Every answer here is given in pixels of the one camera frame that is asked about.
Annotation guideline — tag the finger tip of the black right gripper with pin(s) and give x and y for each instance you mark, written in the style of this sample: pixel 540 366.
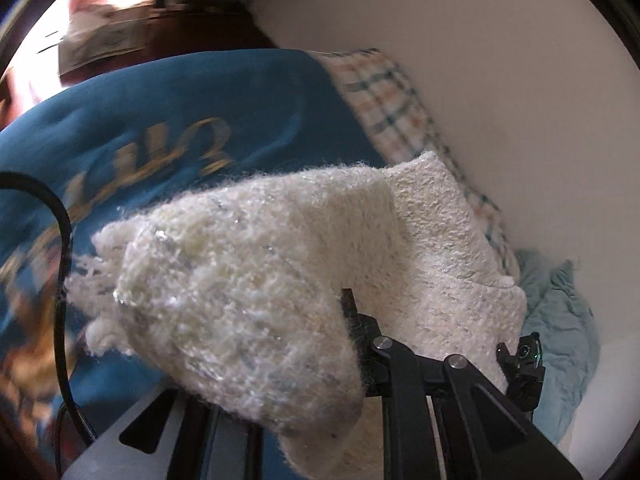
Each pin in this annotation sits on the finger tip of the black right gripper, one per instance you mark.
pixel 524 371

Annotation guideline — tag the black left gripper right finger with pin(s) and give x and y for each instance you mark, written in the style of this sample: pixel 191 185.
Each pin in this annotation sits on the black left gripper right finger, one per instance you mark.
pixel 445 419

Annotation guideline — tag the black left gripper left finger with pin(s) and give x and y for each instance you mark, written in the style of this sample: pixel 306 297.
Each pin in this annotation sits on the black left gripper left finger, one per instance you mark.
pixel 171 435

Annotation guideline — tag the white fluffy sweater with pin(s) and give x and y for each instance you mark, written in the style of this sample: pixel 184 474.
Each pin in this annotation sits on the white fluffy sweater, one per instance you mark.
pixel 235 292

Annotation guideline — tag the light teal cloth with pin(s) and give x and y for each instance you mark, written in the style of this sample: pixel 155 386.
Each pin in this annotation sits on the light teal cloth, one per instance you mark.
pixel 569 339

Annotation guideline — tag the plaid checked quilt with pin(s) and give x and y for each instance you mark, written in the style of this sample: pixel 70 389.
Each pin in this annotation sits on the plaid checked quilt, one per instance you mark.
pixel 392 115

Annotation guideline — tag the blue bed blanket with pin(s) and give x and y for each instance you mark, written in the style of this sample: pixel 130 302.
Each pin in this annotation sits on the blue bed blanket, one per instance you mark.
pixel 126 140

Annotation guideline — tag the dark wooden furniture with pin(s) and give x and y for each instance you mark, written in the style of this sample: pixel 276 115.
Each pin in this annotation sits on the dark wooden furniture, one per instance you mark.
pixel 101 40

